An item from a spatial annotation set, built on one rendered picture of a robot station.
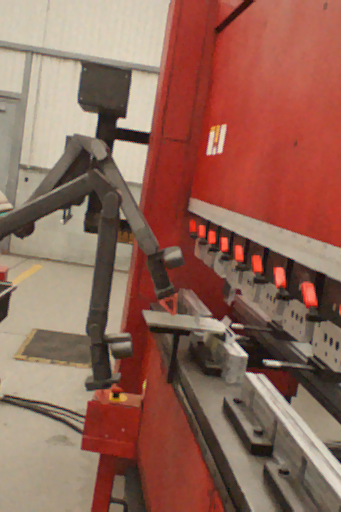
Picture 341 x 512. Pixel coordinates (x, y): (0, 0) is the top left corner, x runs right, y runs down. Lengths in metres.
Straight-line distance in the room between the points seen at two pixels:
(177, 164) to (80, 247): 6.36
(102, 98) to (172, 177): 0.51
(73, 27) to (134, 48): 0.87
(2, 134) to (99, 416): 7.73
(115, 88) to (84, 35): 6.26
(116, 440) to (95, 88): 1.79
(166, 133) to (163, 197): 0.30
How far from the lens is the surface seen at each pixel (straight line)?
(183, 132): 3.06
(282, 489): 1.42
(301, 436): 1.53
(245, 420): 1.73
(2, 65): 9.57
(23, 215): 1.88
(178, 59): 3.09
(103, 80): 3.20
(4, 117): 9.47
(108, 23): 9.43
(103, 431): 1.98
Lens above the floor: 1.50
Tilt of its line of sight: 7 degrees down
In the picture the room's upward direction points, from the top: 9 degrees clockwise
